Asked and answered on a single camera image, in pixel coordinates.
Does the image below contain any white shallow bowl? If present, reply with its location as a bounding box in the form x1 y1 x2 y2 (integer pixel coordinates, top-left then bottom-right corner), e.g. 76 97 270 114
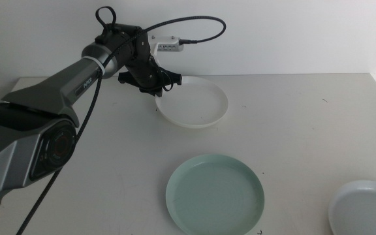
155 76 229 129

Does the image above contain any pale green shallow bowl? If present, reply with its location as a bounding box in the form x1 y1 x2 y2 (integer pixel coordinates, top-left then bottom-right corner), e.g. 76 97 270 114
165 153 265 235

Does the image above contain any pale grey shallow bowl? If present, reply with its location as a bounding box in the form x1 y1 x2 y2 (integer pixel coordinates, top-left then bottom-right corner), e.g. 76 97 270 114
327 180 376 235

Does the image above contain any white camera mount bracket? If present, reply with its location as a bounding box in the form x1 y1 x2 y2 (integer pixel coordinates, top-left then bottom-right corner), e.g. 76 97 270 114
148 42 163 67

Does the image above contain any thin black gripper wire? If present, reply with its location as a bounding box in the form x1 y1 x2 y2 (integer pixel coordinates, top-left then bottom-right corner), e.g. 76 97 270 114
157 69 176 93

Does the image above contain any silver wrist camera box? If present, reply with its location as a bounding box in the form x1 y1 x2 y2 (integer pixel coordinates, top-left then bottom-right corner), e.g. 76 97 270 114
157 36 185 53

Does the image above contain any white cable tie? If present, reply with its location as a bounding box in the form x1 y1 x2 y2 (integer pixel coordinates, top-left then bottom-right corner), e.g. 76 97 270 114
82 55 106 75

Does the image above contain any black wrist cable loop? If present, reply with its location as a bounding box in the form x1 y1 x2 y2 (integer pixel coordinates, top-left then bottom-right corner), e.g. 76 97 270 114
95 6 118 33

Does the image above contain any black braided camera cable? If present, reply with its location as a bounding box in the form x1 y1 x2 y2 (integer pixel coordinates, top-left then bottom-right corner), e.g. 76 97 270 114
15 15 227 235

